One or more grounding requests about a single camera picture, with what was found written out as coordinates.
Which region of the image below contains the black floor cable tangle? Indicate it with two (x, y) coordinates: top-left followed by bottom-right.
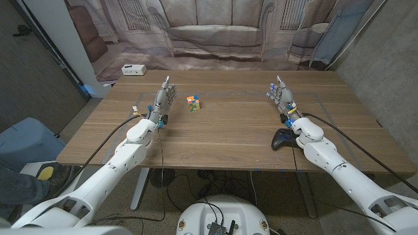
(166, 169), (255, 213)

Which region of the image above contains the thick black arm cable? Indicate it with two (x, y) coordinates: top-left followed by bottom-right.
(300, 112), (418, 194)
(48, 113), (148, 200)

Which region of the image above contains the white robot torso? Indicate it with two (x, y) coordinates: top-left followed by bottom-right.
(176, 195), (271, 235)

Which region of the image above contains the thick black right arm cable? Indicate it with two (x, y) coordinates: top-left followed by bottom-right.
(300, 112), (418, 194)

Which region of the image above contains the multicoloured puzzle cube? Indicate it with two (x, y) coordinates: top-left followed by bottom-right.
(186, 95), (201, 112)

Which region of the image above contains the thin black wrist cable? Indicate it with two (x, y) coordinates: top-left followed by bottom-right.
(86, 126), (167, 227)
(289, 127), (398, 233)

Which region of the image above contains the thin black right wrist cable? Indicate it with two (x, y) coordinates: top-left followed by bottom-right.
(289, 127), (398, 233)

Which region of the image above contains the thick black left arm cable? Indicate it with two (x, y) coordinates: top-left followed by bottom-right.
(48, 113), (148, 200)

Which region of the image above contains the yellow foot pedal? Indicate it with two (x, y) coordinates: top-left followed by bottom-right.
(37, 165), (55, 181)

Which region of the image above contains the blue plastic bin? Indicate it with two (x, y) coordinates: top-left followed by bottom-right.
(0, 117), (66, 172)

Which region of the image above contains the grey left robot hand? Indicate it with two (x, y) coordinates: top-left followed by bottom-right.
(147, 75), (178, 122)

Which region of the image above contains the black round fan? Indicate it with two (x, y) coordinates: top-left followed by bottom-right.
(150, 168), (176, 189)

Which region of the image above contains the printed sofa room backdrop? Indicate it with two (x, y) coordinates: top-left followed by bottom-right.
(63, 0), (386, 86)

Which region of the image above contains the thin black left wrist cable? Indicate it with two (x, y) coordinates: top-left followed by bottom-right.
(86, 126), (167, 227)

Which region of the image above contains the white table leg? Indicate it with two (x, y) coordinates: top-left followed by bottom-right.
(130, 168), (151, 212)
(295, 172), (318, 219)

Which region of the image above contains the black antenna module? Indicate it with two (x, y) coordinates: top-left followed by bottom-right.
(207, 220), (236, 235)

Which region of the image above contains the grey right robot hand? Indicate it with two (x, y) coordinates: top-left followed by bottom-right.
(266, 75), (303, 123)

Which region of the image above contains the black game controller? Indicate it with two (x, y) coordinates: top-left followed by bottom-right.
(270, 128), (300, 151)

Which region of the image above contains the white power box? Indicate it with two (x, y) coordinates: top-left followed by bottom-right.
(121, 63), (148, 76)

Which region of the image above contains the person leg with black shoe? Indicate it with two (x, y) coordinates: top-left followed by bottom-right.
(0, 162), (82, 219)

